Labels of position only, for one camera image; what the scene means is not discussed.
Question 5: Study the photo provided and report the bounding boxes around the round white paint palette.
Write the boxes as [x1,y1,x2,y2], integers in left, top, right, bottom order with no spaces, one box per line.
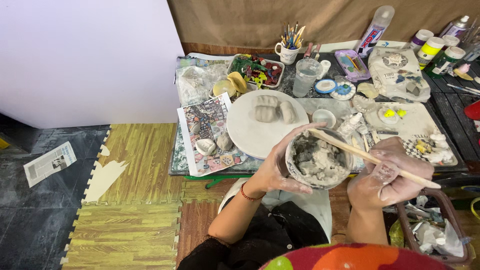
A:
[329,80,357,101]

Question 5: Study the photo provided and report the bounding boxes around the red string bracelet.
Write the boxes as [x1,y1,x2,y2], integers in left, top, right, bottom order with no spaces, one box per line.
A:
[240,181,267,202]

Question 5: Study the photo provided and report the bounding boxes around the crumpled clear plastic bag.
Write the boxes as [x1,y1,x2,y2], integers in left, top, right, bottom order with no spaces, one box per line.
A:
[175,63,230,108]

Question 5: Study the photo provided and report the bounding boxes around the person's left hand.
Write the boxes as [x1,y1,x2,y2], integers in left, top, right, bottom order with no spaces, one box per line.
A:
[245,122,328,196]

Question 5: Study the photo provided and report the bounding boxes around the yellow round sponges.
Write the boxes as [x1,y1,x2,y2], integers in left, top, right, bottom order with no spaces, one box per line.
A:
[212,71,248,99]

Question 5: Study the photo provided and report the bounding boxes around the person's black clothing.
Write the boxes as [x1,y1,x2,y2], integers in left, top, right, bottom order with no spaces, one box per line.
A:
[177,195,330,270]

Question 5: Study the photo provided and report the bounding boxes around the brown waste bin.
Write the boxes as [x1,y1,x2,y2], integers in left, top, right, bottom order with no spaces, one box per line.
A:
[395,187,474,265]

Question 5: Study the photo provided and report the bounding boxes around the white round turntable board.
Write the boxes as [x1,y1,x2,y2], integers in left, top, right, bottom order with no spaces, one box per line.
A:
[226,89,310,160]

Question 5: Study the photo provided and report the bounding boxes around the small white squeeze bottle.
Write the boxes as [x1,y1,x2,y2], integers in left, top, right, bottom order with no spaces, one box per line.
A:
[336,112,364,138]

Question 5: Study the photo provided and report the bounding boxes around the colourful hat brim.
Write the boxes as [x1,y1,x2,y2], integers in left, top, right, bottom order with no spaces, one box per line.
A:
[259,242,455,270]

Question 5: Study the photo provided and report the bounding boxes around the purple plastic tray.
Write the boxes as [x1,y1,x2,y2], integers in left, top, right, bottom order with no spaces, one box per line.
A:
[334,49,372,83]

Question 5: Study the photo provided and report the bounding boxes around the cream shell shaped clay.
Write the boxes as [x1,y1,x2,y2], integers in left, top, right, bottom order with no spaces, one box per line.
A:
[356,82,380,99]

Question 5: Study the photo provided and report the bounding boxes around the purple label paint bottle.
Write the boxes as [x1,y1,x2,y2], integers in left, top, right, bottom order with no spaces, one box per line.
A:
[409,29,435,52]

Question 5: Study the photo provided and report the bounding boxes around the white cap paint bottle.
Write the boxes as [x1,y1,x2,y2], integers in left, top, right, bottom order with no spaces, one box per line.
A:
[441,35,461,50]

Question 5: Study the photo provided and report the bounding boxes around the green table frame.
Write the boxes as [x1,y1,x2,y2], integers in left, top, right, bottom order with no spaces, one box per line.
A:
[183,173,259,190]

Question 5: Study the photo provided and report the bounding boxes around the red plastic item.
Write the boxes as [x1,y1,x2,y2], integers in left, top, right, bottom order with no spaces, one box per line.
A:
[463,100,480,121]

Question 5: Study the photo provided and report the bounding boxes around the newspaper sheet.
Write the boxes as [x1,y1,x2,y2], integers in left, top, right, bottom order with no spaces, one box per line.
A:
[23,141,78,188]

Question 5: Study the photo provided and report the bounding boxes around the small white bowl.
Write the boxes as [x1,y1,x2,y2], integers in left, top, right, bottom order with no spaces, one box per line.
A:
[312,109,337,129]

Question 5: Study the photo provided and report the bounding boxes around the thin paint brush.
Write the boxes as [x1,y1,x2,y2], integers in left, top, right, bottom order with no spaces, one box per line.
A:
[446,83,480,97]

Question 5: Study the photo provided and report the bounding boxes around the grey clay lump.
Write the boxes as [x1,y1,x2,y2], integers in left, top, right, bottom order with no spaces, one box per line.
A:
[216,132,234,152]

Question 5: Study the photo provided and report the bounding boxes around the clear plastic water cup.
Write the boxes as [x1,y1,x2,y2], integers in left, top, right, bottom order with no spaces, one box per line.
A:
[292,58,323,98]

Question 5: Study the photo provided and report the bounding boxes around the wood pattern foam mat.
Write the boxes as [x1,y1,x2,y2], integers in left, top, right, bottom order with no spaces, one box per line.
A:
[60,123,263,270]

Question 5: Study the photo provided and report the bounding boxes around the brown cloth backdrop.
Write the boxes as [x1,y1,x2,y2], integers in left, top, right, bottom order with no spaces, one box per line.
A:
[167,0,480,56]

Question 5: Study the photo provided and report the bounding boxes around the silver spray bottle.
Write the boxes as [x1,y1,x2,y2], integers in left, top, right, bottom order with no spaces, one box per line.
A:
[438,15,472,39]

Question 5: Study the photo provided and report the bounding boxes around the tall glue bottle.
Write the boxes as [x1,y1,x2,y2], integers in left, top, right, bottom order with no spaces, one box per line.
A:
[355,5,395,59]

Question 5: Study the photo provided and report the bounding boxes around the pink handled tools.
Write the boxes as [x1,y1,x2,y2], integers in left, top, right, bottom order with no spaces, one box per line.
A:
[303,42,323,61]

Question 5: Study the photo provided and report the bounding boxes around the yellow paint bottle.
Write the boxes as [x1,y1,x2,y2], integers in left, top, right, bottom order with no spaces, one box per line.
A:
[416,37,446,70]

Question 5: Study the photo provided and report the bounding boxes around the dark slatted table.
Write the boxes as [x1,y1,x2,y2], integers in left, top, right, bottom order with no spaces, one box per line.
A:
[422,59,480,163]

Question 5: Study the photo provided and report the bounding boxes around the bunch of paint brushes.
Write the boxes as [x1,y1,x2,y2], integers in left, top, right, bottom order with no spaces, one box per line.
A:
[281,21,307,50]

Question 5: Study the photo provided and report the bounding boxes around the ridged grey clay block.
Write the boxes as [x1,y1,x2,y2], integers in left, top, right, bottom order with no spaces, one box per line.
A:
[255,95,279,109]
[279,100,298,125]
[254,106,278,124]

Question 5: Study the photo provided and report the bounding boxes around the white printed plastic bag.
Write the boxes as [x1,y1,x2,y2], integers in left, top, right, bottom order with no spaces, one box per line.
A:
[367,47,432,103]

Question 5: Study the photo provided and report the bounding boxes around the person's right hand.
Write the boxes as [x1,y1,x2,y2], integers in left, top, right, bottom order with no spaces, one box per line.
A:
[347,137,436,211]

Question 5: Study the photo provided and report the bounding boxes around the pink clay figure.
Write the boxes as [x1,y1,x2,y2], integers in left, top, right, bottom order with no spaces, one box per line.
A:
[453,63,474,82]

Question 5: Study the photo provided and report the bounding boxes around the colourful magazine page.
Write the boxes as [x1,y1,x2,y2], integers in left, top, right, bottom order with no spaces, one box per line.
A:
[177,92,249,177]

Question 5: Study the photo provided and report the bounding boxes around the yellow clay figure on dish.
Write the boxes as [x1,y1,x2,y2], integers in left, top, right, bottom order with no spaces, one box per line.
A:
[377,107,408,125]

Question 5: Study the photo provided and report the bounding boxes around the blue rimmed lid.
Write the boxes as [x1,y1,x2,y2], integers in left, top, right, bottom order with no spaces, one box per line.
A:
[314,79,338,95]

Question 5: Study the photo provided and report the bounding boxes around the small white jar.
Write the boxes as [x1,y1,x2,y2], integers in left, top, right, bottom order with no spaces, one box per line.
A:
[318,59,332,80]

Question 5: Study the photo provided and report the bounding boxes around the white toothed clay piece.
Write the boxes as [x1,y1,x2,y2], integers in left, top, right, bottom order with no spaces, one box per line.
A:
[351,94,376,113]

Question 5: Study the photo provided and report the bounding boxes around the green paint bottle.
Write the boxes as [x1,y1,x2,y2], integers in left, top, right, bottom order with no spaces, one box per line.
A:
[425,46,467,79]

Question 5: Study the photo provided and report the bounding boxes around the white mug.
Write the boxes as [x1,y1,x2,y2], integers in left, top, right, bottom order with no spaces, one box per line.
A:
[275,41,301,66]

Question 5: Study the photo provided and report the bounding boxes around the wooden stirring stick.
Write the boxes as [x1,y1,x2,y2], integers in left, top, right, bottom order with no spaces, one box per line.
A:
[307,128,442,190]

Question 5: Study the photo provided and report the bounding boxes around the bowl of grey clay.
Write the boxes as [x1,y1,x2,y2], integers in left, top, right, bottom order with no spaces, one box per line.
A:
[284,127,354,190]

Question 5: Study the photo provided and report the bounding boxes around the white rectangular tray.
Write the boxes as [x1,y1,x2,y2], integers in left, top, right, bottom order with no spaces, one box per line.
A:
[363,102,459,168]

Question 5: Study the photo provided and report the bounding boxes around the white clay figurines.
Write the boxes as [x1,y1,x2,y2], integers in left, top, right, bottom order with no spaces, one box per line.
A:
[414,131,455,164]

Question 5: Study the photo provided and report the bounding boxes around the tray of colourful clay pieces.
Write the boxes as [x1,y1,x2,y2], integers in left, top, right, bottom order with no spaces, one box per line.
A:
[227,53,286,90]

